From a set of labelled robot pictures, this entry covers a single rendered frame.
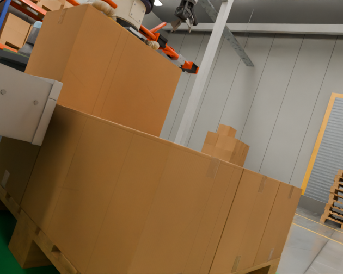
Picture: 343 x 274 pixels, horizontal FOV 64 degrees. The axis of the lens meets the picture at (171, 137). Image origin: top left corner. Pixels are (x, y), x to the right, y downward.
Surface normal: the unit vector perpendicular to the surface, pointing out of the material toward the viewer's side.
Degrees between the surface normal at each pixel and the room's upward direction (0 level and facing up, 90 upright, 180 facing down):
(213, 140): 90
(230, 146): 90
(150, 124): 90
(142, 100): 90
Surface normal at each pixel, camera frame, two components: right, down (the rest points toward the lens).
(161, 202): 0.72, 0.23
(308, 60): -0.54, -0.21
